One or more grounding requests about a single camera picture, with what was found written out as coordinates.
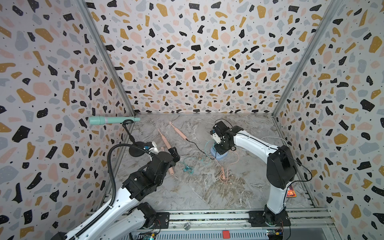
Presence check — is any metal base rail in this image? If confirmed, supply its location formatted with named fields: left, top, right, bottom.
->
left=114, top=209, right=341, bottom=240

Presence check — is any red button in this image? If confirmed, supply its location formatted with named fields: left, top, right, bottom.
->
left=222, top=231, right=231, bottom=239

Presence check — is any pink toothbrush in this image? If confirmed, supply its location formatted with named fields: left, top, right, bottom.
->
left=161, top=147, right=175, bottom=176
left=158, top=129, right=172, bottom=149
left=169, top=122, right=188, bottom=141

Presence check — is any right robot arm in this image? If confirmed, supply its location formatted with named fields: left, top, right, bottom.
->
left=210, top=121, right=306, bottom=228

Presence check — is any black charging cable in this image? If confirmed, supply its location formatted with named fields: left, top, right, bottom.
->
left=185, top=137, right=217, bottom=160

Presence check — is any mint green microphone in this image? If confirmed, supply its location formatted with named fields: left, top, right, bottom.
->
left=89, top=116, right=141, bottom=126

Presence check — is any red smartphone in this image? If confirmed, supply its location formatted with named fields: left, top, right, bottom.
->
left=286, top=186, right=297, bottom=198

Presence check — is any blue power strip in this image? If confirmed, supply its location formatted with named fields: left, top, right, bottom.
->
left=210, top=147, right=228, bottom=161

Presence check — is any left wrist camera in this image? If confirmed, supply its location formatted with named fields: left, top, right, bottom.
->
left=144, top=142, right=159, bottom=155

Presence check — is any white power strip cable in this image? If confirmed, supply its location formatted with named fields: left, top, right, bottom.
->
left=259, top=136, right=296, bottom=164

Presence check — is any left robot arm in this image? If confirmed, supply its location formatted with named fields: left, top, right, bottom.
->
left=52, top=147, right=180, bottom=240

